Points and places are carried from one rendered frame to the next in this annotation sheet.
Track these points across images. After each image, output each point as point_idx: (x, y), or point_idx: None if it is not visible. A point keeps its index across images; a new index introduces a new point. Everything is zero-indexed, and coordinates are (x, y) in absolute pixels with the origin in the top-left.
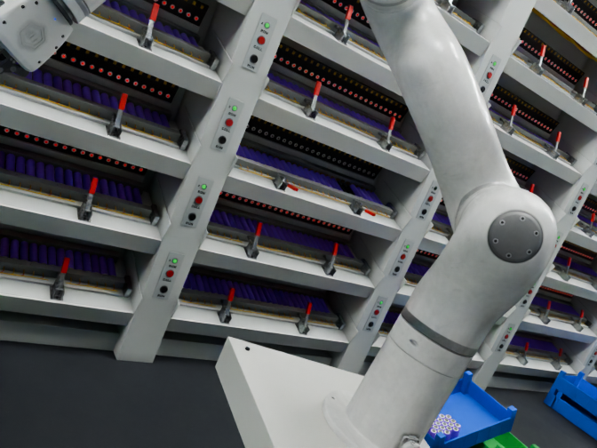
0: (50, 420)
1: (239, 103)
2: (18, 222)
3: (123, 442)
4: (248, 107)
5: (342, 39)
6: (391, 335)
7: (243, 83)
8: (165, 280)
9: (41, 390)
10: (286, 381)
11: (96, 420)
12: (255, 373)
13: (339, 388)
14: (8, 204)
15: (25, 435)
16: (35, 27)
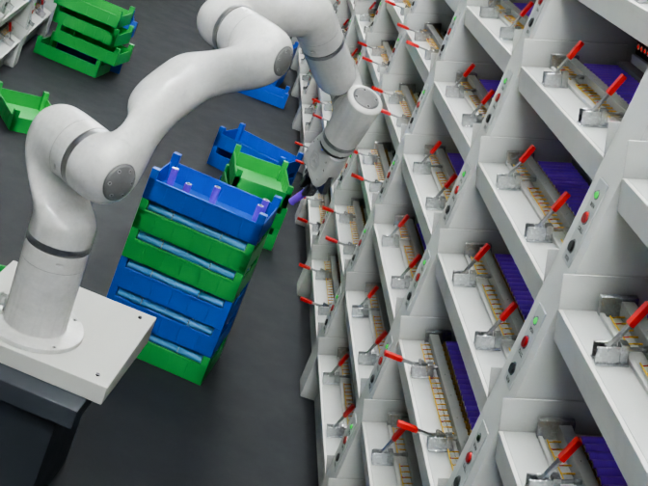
0: (205, 448)
1: (428, 257)
2: (350, 352)
3: (176, 470)
4: (430, 262)
5: (509, 186)
6: None
7: (438, 235)
8: (342, 446)
9: (245, 460)
10: (99, 314)
11: (206, 470)
12: (108, 304)
13: (92, 345)
14: (354, 334)
15: (190, 433)
16: (315, 154)
